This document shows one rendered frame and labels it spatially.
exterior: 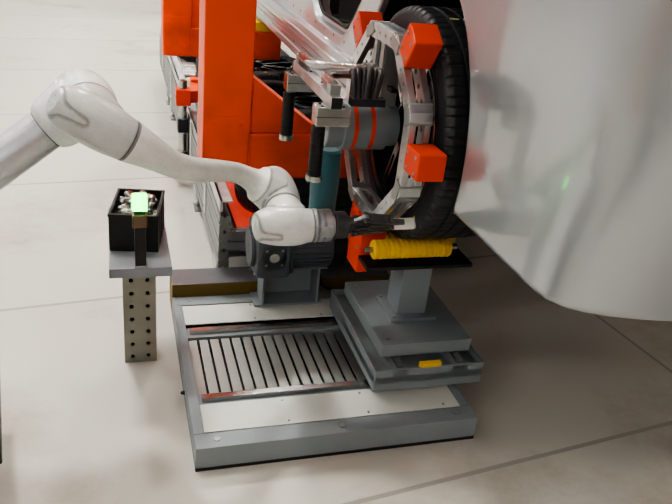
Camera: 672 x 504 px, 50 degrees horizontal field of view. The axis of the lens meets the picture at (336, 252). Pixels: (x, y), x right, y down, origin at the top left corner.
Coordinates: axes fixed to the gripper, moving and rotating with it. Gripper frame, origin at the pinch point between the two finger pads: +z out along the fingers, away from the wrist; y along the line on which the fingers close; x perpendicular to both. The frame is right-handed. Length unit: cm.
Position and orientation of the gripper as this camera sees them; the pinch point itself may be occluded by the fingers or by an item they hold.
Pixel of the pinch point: (402, 223)
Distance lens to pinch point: 198.8
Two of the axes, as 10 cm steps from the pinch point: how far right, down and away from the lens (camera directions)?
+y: 2.6, -3.1, -9.1
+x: -1.2, -9.5, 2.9
